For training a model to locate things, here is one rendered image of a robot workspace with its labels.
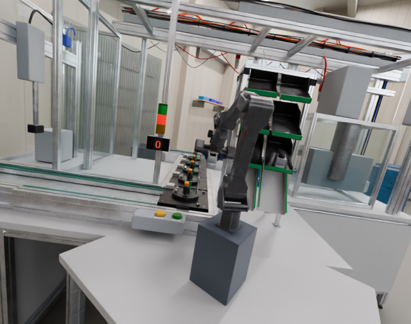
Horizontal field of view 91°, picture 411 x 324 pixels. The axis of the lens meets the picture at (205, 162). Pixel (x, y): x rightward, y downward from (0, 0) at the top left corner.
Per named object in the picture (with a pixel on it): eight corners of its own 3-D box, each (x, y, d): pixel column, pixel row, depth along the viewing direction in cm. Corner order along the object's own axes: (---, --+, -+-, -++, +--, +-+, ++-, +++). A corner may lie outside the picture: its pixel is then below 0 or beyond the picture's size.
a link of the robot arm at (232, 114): (274, 113, 52) (273, 77, 55) (244, 108, 51) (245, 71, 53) (233, 144, 80) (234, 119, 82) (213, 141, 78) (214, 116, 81)
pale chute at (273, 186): (284, 215, 96) (287, 212, 92) (255, 209, 98) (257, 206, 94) (284, 167, 111) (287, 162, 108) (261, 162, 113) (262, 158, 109)
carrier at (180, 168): (206, 181, 143) (209, 164, 141) (173, 176, 142) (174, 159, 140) (206, 172, 167) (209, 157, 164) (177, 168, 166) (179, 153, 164)
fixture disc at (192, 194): (198, 203, 99) (198, 199, 98) (169, 199, 98) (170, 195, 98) (199, 193, 112) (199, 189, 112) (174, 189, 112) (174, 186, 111)
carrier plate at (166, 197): (208, 213, 94) (209, 209, 94) (157, 206, 94) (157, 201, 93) (207, 194, 118) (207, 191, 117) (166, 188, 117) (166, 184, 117)
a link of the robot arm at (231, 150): (240, 148, 85) (240, 137, 89) (197, 139, 83) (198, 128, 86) (234, 159, 92) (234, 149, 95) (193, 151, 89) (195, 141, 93)
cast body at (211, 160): (214, 170, 94) (218, 155, 92) (205, 168, 93) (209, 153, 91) (213, 164, 102) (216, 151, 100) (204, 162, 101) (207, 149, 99)
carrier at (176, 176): (207, 193, 119) (210, 173, 117) (166, 188, 118) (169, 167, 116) (206, 181, 143) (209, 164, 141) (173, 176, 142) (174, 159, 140)
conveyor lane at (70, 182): (205, 230, 96) (208, 211, 94) (24, 205, 93) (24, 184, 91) (205, 205, 124) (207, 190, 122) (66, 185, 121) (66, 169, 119)
